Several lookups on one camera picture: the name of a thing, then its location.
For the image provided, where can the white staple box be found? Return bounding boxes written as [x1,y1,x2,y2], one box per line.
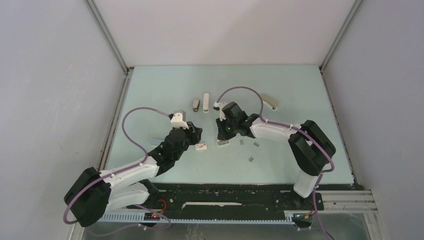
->
[194,143,207,151]

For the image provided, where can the staple box with barcode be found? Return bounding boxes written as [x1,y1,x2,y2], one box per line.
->
[216,139,231,147]

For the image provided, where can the white stapler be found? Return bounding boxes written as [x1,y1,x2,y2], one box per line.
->
[202,92,210,113]

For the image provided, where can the small grey stapler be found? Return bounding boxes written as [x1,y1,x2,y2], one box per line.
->
[192,98,201,113]

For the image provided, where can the beige stapler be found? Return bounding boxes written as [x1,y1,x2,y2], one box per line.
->
[260,94,279,112]

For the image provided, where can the light blue stapler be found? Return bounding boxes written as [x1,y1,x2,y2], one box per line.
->
[149,137,164,147]

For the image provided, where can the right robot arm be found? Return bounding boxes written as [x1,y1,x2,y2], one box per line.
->
[213,101,336,209]

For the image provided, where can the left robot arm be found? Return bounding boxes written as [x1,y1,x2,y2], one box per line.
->
[63,121,203,227]

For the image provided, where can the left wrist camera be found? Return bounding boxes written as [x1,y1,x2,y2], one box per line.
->
[170,110,189,130]

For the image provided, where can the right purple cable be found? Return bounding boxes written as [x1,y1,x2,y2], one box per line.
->
[216,86,336,240]

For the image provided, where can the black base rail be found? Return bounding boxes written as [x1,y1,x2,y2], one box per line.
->
[142,183,324,221]

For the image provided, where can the left aluminium frame post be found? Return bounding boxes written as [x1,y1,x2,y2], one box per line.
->
[83,0,134,171]

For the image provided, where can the aluminium frame post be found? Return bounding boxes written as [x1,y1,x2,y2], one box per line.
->
[83,0,134,171]
[319,0,365,74]

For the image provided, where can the right aluminium frame post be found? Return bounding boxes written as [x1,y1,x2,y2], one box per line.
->
[319,0,365,74]

